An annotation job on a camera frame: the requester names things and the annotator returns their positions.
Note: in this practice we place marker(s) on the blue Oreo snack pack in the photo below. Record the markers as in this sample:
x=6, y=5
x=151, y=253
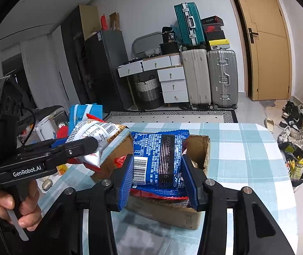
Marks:
x=157, y=159

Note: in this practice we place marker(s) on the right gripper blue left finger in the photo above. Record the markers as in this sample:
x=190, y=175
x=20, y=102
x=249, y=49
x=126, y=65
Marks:
x=125, y=178

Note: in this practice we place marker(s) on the white drawer desk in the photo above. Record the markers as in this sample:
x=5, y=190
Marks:
x=169, y=71

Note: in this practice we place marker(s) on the white red noodle pack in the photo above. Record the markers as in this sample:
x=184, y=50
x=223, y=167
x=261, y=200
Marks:
x=103, y=132

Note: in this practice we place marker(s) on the plaid blue tablecloth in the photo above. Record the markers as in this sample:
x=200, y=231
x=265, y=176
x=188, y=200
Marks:
x=241, y=154

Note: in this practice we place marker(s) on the teal hard suitcase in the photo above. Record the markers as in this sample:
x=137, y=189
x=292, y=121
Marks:
x=190, y=24

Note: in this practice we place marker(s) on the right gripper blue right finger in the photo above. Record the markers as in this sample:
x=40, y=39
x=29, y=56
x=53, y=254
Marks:
x=194, y=179

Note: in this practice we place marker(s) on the blue Doraemon tote bag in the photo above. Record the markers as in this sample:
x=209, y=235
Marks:
x=78, y=112

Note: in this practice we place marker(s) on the wooden door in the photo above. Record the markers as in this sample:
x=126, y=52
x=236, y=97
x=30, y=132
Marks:
x=269, y=47

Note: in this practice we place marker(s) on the stack of shoe boxes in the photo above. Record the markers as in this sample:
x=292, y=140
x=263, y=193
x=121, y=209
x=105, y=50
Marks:
x=214, y=33

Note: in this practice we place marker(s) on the person's left hand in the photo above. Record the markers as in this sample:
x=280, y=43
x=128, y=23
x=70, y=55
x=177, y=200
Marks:
x=29, y=209

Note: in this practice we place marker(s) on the patterned floor rug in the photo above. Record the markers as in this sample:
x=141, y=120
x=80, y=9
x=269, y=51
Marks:
x=175, y=116

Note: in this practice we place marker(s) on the woven laundry basket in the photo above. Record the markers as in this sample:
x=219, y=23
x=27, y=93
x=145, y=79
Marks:
x=148, y=92

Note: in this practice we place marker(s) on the black refrigerator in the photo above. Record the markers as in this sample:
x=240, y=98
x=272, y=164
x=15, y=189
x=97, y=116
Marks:
x=105, y=51

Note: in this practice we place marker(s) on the beige hard suitcase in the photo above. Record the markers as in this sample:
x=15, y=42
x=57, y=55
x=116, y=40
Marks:
x=197, y=76

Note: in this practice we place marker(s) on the SF cardboard box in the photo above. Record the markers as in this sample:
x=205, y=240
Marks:
x=174, y=213

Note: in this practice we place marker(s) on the red chip bag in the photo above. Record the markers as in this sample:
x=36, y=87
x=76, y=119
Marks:
x=144, y=194

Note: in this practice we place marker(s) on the silver aluminium suitcase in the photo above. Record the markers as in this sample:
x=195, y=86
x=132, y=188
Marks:
x=222, y=65

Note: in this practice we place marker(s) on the black trash bin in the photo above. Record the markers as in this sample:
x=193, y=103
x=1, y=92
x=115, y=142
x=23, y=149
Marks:
x=293, y=156

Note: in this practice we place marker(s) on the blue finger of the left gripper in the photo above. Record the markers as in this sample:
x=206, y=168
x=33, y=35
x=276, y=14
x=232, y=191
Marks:
x=59, y=142
x=76, y=148

